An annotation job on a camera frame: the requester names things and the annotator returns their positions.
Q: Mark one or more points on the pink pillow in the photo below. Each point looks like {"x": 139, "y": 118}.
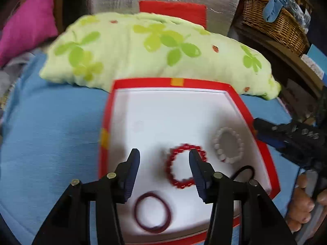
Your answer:
{"x": 25, "y": 25}

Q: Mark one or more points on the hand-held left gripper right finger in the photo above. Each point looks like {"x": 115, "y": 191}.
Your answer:
{"x": 198, "y": 176}

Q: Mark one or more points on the red box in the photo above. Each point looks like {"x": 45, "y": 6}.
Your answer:
{"x": 166, "y": 117}

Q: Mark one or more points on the blue bed sheet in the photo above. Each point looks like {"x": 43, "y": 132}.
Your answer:
{"x": 51, "y": 132}

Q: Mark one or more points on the grey cloth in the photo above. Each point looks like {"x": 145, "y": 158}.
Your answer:
{"x": 10, "y": 76}

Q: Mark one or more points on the blue cloth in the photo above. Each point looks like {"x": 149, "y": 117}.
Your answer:
{"x": 273, "y": 7}

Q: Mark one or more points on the wicker basket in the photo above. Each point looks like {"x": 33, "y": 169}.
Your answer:
{"x": 281, "y": 28}

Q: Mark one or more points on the green floral pillow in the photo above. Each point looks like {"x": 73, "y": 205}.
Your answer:
{"x": 127, "y": 43}

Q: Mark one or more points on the red cushion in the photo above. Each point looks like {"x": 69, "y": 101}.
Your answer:
{"x": 173, "y": 7}

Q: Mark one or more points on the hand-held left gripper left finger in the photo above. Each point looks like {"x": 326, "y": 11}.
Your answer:
{"x": 131, "y": 176}

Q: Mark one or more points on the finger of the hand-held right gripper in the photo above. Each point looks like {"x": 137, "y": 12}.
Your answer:
{"x": 265, "y": 129}

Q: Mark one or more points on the person's right hand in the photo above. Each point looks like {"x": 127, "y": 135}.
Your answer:
{"x": 300, "y": 206}

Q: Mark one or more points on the wooden shelf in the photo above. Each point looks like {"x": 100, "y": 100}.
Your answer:
{"x": 281, "y": 56}

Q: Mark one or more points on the blue cardboard box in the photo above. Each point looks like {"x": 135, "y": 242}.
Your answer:
{"x": 318, "y": 56}

